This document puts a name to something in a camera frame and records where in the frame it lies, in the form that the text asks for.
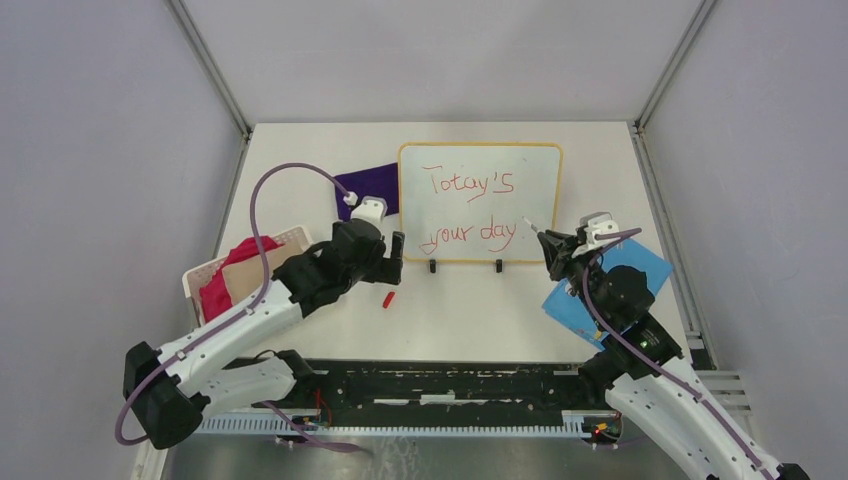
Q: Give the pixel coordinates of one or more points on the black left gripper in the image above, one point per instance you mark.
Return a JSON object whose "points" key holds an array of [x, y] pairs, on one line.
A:
{"points": [[387, 269]]}

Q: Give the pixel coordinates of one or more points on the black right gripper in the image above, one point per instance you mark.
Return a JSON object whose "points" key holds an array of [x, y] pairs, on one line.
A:
{"points": [[558, 249]]}

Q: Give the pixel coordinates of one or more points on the red capped whiteboard marker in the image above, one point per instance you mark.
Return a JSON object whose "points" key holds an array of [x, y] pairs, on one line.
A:
{"points": [[531, 225]]}

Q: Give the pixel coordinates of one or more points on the red marker cap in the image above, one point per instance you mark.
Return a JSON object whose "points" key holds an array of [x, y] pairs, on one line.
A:
{"points": [[388, 299]]}

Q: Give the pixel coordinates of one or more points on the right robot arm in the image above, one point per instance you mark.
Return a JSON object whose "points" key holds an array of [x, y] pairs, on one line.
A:
{"points": [[641, 372]]}

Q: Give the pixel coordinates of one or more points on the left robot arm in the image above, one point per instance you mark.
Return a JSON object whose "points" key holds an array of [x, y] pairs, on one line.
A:
{"points": [[173, 389]]}

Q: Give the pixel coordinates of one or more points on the yellow framed whiteboard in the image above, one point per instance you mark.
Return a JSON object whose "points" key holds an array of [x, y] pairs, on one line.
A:
{"points": [[463, 201]]}

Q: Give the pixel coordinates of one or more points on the purple cloth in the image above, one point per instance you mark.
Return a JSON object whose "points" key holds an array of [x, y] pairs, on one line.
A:
{"points": [[381, 182]]}

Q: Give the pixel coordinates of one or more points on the beige cloth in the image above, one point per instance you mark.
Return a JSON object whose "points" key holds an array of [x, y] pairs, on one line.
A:
{"points": [[243, 270]]}

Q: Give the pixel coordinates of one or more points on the red cloth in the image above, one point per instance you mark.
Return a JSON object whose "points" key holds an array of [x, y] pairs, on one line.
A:
{"points": [[214, 300]]}

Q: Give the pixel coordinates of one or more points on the white plastic basket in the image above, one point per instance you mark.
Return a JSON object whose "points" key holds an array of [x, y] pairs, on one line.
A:
{"points": [[194, 279]]}

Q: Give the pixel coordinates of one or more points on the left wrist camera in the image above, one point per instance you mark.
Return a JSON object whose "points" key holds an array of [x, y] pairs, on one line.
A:
{"points": [[369, 209]]}

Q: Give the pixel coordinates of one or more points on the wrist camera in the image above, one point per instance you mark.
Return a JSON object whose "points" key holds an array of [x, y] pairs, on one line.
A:
{"points": [[597, 230], [369, 209]]}

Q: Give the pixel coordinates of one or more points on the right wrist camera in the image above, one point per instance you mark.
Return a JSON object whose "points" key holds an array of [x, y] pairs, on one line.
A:
{"points": [[597, 230]]}

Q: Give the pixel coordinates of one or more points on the grey aluminium frame post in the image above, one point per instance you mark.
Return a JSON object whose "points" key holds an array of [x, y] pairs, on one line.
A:
{"points": [[697, 22]]}

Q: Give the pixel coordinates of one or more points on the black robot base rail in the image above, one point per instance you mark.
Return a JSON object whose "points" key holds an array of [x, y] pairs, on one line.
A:
{"points": [[442, 394]]}

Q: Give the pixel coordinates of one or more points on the white slotted cable duct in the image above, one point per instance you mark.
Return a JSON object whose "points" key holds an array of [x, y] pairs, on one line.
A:
{"points": [[268, 424]]}

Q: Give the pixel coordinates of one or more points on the left aluminium frame post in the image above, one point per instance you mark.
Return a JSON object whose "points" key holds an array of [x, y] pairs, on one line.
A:
{"points": [[203, 54]]}

